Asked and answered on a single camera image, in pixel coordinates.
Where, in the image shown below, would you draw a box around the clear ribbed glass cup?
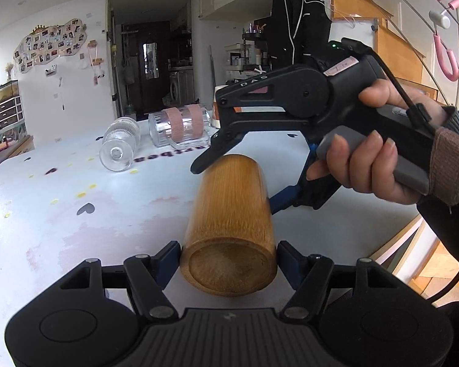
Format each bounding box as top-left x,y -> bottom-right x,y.
99,117 -> 141,172

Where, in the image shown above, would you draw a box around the dark sleeved forearm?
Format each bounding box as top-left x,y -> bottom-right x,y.
417,107 -> 459,262

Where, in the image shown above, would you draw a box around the pink hook hanger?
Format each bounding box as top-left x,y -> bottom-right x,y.
428,0 -> 459,83

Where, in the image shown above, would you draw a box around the black storage shelf rack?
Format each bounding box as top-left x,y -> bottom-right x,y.
225,22 -> 270,72

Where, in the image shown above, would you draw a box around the right hand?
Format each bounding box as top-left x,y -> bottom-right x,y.
306,80 -> 448,205

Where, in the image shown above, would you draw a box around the photo collage wall board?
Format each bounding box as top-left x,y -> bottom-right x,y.
13,18 -> 87,74

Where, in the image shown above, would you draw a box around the black jacket white trim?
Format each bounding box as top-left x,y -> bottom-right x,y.
268,0 -> 332,69

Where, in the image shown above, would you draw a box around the white orange paper cup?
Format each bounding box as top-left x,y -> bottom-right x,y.
211,85 -> 226,129

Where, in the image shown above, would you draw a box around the bamboo wooden cup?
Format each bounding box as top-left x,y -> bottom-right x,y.
180,154 -> 277,297

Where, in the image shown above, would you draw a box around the drawer cabinet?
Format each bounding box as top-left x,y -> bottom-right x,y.
0,80 -> 24,130

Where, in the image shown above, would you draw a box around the clear mug pink bands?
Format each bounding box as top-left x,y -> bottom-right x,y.
148,104 -> 211,149

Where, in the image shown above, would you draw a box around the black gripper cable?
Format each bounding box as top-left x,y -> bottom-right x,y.
340,36 -> 431,133

